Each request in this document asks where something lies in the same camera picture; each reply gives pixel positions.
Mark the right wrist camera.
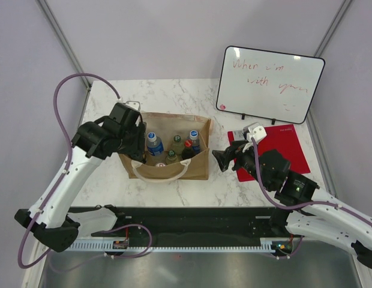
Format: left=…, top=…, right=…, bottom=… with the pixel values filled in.
left=242, top=122, right=267, bottom=144

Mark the clear soda water bottle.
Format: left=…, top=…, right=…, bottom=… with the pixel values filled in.
left=165, top=150, right=179, bottom=165

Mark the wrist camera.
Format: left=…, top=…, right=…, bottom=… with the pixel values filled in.
left=118, top=99, right=141, bottom=112
left=242, top=122, right=267, bottom=144

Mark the white slotted cable duct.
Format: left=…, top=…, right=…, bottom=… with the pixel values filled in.
left=67, top=238, right=292, bottom=253

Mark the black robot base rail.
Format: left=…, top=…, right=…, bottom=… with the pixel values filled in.
left=68, top=205, right=307, bottom=248

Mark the purple cable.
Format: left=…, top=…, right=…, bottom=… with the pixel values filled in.
left=17, top=72, right=124, bottom=269
left=251, top=139, right=372, bottom=230

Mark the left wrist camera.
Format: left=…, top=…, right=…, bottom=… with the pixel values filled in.
left=118, top=99, right=141, bottom=112

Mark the white whiteboard black frame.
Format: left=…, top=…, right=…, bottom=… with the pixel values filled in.
left=216, top=46, right=326, bottom=124

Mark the red clip file folder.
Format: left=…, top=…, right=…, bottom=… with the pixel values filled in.
left=227, top=123, right=311, bottom=183

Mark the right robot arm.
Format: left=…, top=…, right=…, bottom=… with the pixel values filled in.
left=212, top=141, right=372, bottom=269

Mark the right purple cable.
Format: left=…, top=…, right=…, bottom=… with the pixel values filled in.
left=251, top=139, right=372, bottom=230

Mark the blue label plastic bottle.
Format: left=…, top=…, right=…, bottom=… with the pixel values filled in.
left=146, top=132, right=164, bottom=157

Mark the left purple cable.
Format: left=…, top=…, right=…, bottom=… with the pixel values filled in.
left=17, top=72, right=124, bottom=269

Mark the blue label water bottle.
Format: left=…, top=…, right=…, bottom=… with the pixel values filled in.
left=188, top=130, right=200, bottom=154

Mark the green cap glass bottle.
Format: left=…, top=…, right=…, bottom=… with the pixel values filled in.
left=170, top=135, right=184, bottom=155

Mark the glass cola bottle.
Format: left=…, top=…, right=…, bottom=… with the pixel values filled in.
left=181, top=139, right=195, bottom=160

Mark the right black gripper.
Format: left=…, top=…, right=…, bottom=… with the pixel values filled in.
left=211, top=139, right=272, bottom=190

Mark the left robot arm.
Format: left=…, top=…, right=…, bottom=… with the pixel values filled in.
left=14, top=101, right=146, bottom=252

